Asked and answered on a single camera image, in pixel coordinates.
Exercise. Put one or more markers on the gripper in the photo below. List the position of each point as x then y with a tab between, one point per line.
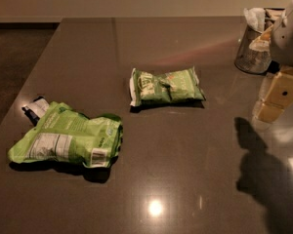
289	43

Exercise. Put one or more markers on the metal mesh cup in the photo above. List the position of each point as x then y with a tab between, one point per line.
254	55

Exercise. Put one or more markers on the light green snack bag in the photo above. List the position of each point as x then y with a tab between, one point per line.
64	135

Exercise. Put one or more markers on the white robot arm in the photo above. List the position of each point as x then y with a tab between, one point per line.
281	47

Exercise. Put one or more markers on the green jalapeno chip bag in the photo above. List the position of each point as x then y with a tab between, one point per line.
168	88

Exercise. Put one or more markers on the white napkins in cup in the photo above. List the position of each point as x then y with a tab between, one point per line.
255	18

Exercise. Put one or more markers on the black and white packet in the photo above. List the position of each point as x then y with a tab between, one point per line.
35	110

